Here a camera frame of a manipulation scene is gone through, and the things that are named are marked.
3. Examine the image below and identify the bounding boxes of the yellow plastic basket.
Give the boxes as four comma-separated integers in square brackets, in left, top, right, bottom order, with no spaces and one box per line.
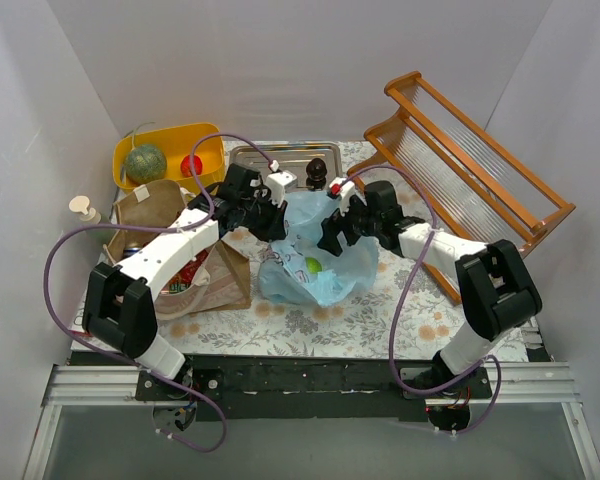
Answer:
[112,123,226,194]

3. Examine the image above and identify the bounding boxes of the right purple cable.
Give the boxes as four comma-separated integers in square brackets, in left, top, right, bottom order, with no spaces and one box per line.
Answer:
[347,164,502,435]

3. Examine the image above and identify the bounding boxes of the red apple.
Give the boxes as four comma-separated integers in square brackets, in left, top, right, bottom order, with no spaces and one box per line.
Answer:
[180,154,203,178]

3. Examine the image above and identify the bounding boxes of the orange wooden rack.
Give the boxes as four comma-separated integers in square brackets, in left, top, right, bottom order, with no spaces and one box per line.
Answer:
[347,71,577,305]

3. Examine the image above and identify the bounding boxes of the silver metal tray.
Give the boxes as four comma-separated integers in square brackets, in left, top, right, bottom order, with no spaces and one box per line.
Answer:
[229,142,342,191]

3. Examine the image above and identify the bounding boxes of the green melon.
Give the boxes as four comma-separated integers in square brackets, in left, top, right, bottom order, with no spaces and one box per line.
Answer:
[123,122,167,184]

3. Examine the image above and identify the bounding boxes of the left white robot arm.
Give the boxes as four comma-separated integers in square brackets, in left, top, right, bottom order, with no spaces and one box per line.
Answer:
[82,164,297,400]

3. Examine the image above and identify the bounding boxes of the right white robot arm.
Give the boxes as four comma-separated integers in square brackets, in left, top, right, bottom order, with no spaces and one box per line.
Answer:
[318,178,542,398]

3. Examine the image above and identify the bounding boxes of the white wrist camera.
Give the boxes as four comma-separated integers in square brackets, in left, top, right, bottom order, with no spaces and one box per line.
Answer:
[327,177,356,216]
[264,160,297,208]

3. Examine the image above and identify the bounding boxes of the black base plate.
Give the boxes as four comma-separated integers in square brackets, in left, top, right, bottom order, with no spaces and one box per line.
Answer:
[135,355,496,424]

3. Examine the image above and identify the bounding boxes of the red snack packet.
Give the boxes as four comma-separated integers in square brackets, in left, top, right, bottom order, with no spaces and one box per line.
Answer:
[161,250,209,295]

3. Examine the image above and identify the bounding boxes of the green pump bottle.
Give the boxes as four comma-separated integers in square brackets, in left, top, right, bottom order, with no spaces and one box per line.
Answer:
[68,195,115,246]

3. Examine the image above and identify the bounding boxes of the blue drink can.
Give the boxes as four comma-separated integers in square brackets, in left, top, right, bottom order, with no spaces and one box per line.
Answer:
[122,245,142,259]

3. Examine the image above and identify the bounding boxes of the light blue plastic bag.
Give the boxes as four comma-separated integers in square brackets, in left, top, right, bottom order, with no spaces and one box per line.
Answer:
[258,191,379,307]

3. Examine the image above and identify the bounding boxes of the brown burlap tote bag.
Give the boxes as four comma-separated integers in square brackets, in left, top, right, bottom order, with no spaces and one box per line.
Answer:
[113,179,251,321]

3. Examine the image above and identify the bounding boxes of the green lime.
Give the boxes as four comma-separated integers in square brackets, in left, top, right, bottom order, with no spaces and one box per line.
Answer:
[305,257,323,275]

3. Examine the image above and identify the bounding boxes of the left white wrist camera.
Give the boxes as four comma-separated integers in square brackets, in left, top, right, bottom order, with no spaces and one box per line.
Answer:
[264,160,297,208]

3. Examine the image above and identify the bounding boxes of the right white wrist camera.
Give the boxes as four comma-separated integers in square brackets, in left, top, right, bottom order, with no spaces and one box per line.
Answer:
[327,177,356,216]

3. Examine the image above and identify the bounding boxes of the floral table mat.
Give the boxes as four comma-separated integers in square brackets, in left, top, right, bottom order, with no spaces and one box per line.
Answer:
[69,139,531,362]

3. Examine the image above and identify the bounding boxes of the aluminium frame rail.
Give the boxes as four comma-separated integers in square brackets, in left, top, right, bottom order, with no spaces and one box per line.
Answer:
[42,362,581,406]

